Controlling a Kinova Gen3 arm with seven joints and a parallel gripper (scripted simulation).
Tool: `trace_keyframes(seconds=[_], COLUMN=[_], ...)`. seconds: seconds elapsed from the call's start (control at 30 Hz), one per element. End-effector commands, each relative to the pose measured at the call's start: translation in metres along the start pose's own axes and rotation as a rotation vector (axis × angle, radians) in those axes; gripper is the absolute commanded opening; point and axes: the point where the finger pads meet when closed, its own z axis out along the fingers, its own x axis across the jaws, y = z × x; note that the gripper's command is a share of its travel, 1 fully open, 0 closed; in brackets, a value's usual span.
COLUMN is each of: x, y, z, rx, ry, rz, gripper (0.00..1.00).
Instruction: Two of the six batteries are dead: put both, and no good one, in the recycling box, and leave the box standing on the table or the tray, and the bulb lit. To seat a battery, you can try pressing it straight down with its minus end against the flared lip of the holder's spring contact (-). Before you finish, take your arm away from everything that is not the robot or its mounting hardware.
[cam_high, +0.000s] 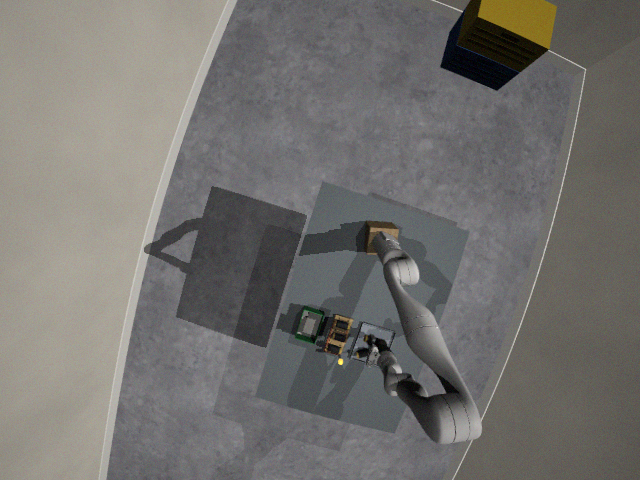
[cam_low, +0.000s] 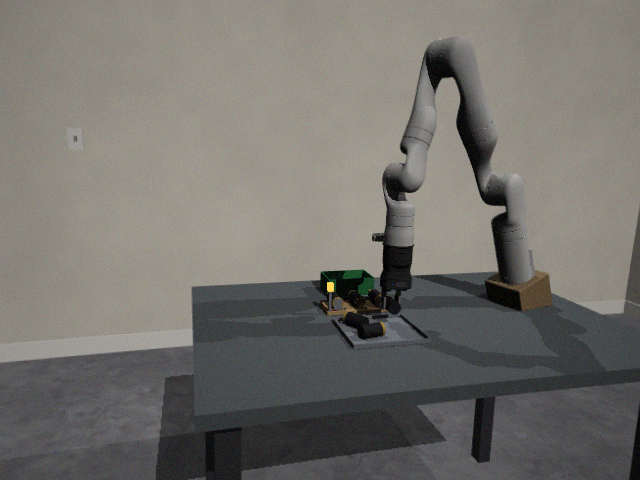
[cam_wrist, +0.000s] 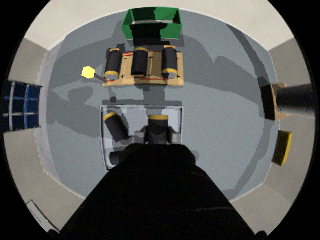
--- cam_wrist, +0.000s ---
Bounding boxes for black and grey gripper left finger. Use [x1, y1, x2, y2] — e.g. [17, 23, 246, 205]
[134, 125, 148, 144]

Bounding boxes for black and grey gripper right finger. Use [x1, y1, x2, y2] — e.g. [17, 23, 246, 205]
[167, 126, 181, 144]

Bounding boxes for green open-top box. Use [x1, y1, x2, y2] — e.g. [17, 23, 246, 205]
[121, 7, 182, 40]

